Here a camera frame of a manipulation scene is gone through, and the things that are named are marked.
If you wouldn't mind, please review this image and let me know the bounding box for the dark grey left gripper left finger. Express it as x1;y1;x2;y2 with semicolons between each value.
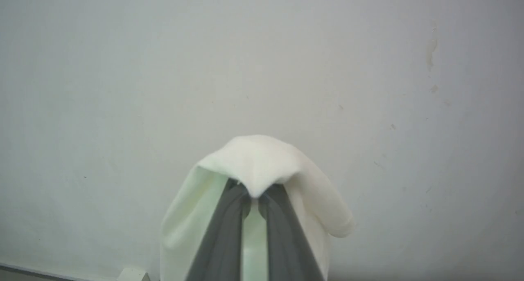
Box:
186;179;251;281

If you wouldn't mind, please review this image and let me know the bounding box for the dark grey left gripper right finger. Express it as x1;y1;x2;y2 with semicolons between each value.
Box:
259;184;326;281

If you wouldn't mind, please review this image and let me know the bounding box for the white and black garment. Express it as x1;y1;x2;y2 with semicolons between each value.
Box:
160;135;356;281

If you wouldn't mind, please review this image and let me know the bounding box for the small white box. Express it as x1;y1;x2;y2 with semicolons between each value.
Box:
117;267;150;281

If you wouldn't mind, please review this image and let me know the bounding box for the grey skirting strip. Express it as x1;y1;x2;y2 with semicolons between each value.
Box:
0;262;119;281

